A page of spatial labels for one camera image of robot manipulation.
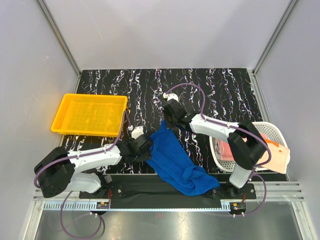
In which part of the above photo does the blue towel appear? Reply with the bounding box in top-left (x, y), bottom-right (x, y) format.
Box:
top-left (146, 120), bottom-right (220, 196)

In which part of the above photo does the pink white towel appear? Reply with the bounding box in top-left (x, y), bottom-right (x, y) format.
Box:
top-left (216, 139), bottom-right (234, 161)

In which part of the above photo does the orange patterned towel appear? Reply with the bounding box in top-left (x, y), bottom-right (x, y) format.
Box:
top-left (257, 132), bottom-right (290, 174)

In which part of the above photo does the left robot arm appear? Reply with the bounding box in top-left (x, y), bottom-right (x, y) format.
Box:
top-left (34, 134), bottom-right (154, 199)

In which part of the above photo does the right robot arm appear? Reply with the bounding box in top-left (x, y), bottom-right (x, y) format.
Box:
top-left (163, 99), bottom-right (272, 199)

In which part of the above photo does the yellow plastic bin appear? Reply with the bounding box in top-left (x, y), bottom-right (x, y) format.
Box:
top-left (50, 93), bottom-right (128, 137)

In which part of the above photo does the left controller board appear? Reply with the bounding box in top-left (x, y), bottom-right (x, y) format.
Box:
top-left (96, 201), bottom-right (110, 210)

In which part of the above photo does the controller board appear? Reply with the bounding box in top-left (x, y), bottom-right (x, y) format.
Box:
top-left (96, 201), bottom-right (110, 210)
top-left (230, 202), bottom-right (247, 212)

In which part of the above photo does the white plastic basket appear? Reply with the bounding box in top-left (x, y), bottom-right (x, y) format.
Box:
top-left (209, 121), bottom-right (291, 174)

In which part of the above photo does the right controller board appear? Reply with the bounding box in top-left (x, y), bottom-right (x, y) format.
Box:
top-left (230, 202), bottom-right (247, 212)

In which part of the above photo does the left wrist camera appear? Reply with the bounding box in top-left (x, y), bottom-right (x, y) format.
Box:
top-left (127, 125), bottom-right (145, 139)

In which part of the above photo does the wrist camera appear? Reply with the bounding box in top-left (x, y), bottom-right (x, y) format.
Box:
top-left (127, 125), bottom-right (145, 139)
top-left (162, 93), bottom-right (179, 102)

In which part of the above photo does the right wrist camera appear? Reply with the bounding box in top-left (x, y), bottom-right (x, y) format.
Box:
top-left (162, 93), bottom-right (179, 102)

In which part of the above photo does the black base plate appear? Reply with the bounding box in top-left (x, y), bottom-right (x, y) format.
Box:
top-left (79, 173), bottom-right (257, 210)

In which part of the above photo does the left aluminium frame post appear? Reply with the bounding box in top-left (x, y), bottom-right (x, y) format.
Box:
top-left (36, 0), bottom-right (82, 77)

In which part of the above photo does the aluminium frame post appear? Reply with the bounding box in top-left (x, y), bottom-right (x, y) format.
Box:
top-left (252, 0), bottom-right (300, 76)
top-left (36, 0), bottom-right (82, 77)

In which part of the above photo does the right aluminium frame post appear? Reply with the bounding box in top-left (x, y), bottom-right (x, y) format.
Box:
top-left (252, 0), bottom-right (300, 76)

